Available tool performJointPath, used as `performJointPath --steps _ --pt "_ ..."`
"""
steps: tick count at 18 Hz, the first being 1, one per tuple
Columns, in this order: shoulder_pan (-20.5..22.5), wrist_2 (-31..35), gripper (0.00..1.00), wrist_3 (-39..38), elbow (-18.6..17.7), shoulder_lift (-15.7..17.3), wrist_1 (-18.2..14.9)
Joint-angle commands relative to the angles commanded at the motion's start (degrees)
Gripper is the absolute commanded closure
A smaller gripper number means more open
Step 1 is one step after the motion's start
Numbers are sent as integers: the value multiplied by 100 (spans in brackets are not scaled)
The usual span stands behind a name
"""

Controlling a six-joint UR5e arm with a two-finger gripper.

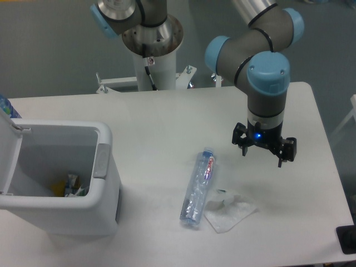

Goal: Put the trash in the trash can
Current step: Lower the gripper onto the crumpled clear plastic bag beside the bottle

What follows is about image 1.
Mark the blue patterned bottle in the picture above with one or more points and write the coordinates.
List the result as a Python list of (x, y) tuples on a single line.
[(7, 107)]

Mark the black device at corner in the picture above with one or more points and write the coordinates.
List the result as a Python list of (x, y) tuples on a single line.
[(346, 237)]

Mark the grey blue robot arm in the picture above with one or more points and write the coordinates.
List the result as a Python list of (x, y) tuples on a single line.
[(253, 63)]

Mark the white trash can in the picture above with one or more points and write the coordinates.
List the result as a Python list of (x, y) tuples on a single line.
[(47, 155)]

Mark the white frame at right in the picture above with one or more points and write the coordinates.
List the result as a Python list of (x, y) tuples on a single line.
[(342, 125)]

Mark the yellow trash piece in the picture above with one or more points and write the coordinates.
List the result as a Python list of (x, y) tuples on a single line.
[(58, 188)]

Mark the crumpled printed wrapper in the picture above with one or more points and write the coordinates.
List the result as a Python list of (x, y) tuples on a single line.
[(74, 188)]

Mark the clear plastic wrapper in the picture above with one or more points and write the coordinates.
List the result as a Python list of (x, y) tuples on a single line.
[(224, 209)]

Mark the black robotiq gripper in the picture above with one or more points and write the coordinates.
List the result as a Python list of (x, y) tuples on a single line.
[(269, 139)]

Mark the white trash can lid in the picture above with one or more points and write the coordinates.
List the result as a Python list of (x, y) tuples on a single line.
[(11, 140)]

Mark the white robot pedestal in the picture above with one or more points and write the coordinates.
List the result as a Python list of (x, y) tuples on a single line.
[(153, 51)]

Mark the crushed clear plastic bottle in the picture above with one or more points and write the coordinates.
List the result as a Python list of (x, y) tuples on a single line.
[(198, 188)]

